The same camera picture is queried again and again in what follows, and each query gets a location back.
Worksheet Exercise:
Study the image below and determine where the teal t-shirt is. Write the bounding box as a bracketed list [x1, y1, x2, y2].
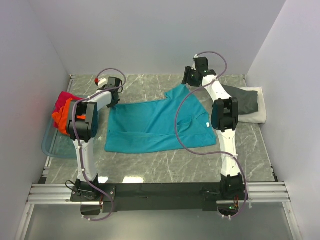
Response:
[104, 84, 217, 154]

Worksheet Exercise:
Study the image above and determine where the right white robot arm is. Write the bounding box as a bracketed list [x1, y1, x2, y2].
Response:
[182, 55, 245, 200]

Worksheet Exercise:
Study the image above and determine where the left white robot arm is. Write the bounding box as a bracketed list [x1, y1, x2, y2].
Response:
[65, 77, 123, 201]

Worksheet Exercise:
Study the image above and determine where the magenta t-shirt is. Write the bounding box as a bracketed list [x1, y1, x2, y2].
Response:
[52, 91, 82, 113]

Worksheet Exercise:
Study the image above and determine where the folded dark grey t-shirt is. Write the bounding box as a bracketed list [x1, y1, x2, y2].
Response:
[222, 85, 259, 116]

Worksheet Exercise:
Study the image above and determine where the orange t-shirt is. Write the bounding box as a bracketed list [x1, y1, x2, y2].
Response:
[51, 98, 72, 136]

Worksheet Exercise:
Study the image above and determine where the folded white t-shirt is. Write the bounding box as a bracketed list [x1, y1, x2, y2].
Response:
[238, 87, 267, 124]

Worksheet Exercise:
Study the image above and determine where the translucent blue plastic basin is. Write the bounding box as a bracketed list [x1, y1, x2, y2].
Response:
[41, 94, 101, 159]

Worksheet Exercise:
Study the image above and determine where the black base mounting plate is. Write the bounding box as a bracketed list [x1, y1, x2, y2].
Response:
[69, 182, 251, 217]

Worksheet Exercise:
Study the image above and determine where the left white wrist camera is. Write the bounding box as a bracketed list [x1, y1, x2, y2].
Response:
[94, 77, 108, 88]

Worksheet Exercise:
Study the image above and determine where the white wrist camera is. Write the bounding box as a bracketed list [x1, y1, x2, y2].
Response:
[94, 77, 108, 88]
[192, 54, 199, 71]

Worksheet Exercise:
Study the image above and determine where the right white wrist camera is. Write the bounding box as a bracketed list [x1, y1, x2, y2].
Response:
[192, 54, 199, 71]

